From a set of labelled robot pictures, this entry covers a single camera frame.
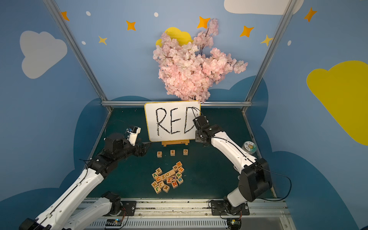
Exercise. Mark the aluminium front rail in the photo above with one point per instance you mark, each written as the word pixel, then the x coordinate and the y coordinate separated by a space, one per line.
pixel 195 214

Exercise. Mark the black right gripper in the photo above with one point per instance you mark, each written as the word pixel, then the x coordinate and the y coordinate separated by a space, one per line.
pixel 200 123

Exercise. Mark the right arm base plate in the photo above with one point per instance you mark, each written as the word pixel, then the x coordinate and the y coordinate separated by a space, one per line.
pixel 224 208

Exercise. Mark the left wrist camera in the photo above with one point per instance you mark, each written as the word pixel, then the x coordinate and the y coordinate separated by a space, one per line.
pixel 133 132

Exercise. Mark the wooden whiteboard easel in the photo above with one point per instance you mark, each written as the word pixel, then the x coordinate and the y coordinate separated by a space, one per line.
pixel 175 142

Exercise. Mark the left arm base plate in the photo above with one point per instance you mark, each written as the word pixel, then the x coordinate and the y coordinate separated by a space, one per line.
pixel 126 207

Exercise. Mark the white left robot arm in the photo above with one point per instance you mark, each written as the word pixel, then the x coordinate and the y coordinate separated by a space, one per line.
pixel 60 215

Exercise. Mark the whiteboard with word RED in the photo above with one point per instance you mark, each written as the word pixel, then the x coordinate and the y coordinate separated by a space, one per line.
pixel 172 121

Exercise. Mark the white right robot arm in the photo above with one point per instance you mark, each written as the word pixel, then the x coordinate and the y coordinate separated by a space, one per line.
pixel 255 177

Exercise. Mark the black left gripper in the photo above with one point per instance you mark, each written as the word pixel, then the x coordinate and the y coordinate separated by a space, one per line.
pixel 138 149

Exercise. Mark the pink cherry blossom tree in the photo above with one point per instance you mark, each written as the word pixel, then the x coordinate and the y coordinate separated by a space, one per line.
pixel 189 68

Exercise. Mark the wooden block pile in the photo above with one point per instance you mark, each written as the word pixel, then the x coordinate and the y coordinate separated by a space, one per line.
pixel 172 179

